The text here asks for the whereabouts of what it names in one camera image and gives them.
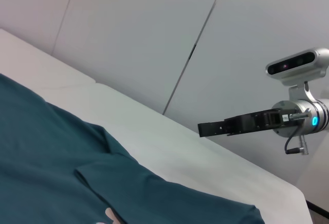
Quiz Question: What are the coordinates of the teal blue printed t-shirt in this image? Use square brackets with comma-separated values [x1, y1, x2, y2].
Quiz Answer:
[0, 73, 265, 224]

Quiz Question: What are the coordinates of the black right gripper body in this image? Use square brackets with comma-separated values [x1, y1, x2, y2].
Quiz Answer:
[223, 107, 301, 137]

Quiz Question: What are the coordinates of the right arm silver plug cable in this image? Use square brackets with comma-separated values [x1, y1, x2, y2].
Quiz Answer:
[284, 108, 312, 155]

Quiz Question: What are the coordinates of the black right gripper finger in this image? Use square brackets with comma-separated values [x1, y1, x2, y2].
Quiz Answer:
[197, 121, 230, 138]

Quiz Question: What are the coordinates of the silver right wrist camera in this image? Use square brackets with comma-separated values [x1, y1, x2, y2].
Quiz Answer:
[265, 48, 329, 101]

